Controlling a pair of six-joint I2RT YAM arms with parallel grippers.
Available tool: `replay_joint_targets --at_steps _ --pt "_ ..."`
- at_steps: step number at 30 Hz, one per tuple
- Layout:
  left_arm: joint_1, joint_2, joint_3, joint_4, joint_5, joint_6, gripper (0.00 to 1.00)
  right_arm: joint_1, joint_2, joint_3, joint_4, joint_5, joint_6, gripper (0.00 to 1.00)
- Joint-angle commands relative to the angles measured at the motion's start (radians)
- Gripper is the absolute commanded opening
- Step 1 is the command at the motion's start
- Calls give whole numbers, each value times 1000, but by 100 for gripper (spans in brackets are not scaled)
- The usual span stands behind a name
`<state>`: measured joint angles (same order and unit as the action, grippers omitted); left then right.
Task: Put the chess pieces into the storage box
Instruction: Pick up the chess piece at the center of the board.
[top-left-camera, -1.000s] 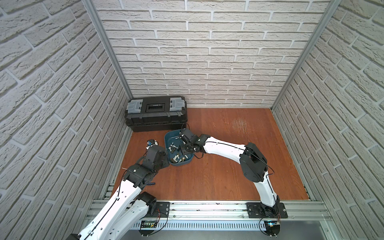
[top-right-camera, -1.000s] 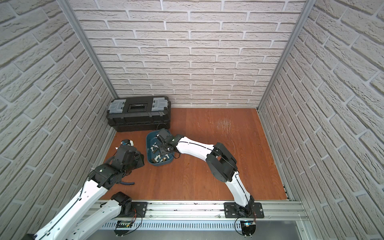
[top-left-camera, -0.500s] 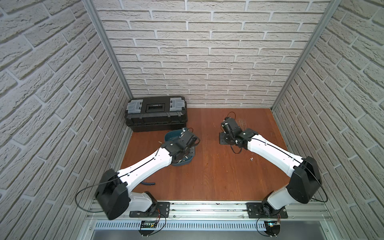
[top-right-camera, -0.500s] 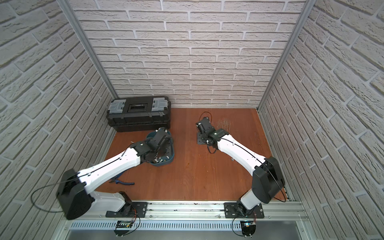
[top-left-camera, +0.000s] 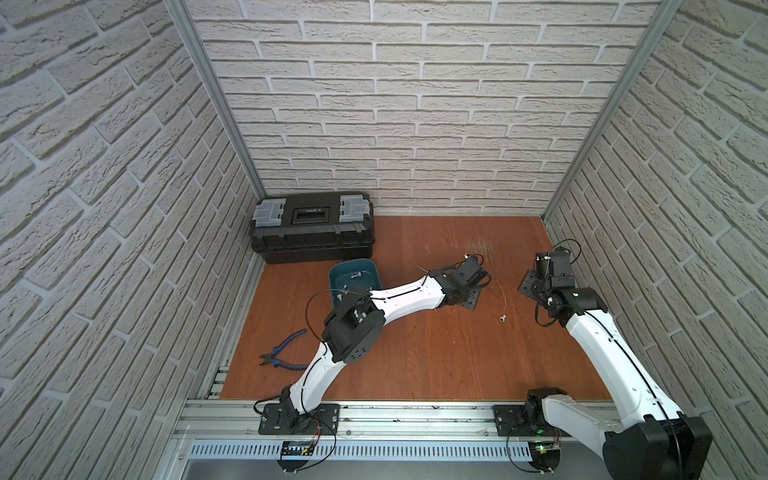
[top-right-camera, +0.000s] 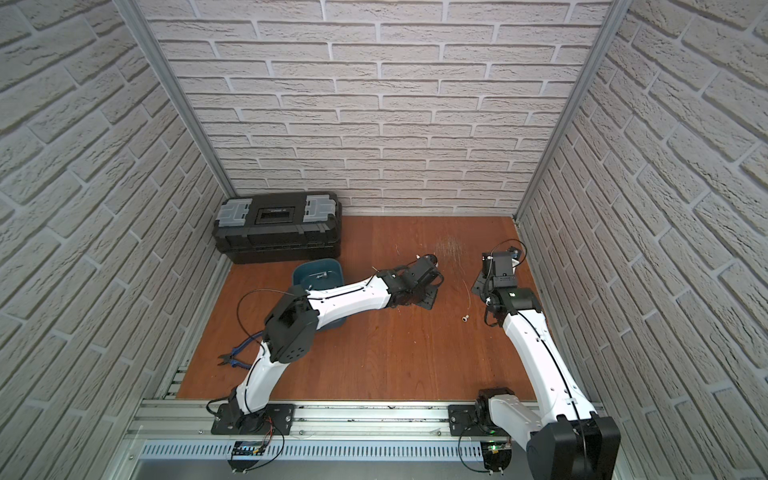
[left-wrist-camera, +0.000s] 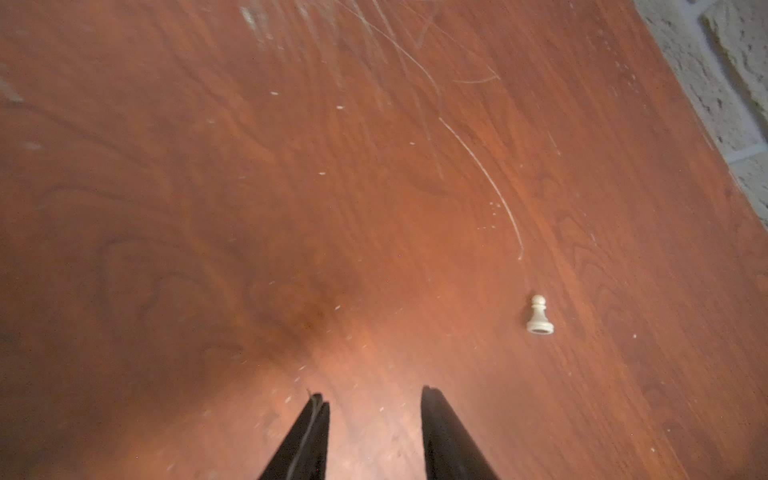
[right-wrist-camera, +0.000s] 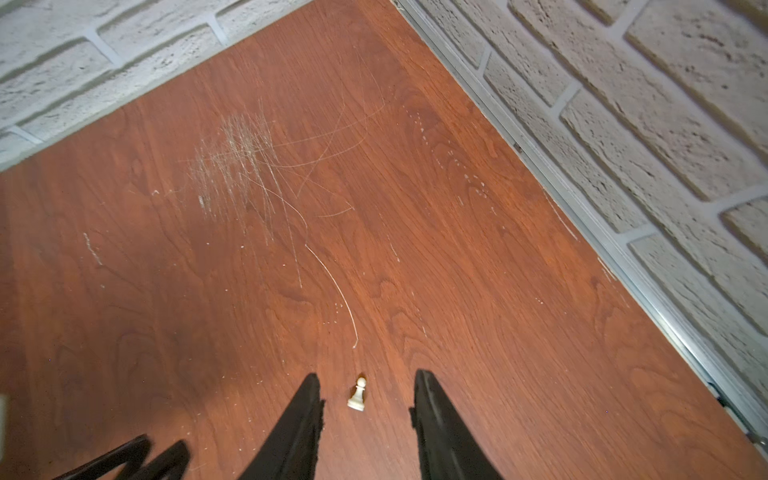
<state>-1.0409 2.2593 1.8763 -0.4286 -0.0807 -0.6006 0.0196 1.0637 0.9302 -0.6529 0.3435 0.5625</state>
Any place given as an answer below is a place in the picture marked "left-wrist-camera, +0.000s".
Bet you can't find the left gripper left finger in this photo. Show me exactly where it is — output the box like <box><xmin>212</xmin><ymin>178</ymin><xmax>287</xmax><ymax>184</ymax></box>
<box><xmin>258</xmin><ymin>393</ymin><xmax>330</xmax><ymax>480</ymax></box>

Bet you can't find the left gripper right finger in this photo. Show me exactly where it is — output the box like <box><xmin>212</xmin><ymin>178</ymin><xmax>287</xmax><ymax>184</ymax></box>
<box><xmin>420</xmin><ymin>386</ymin><xmax>498</xmax><ymax>480</ymax></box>

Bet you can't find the white pawn right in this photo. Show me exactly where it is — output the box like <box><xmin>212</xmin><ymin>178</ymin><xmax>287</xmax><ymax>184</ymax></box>
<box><xmin>526</xmin><ymin>294</ymin><xmax>554</xmax><ymax>335</ymax></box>

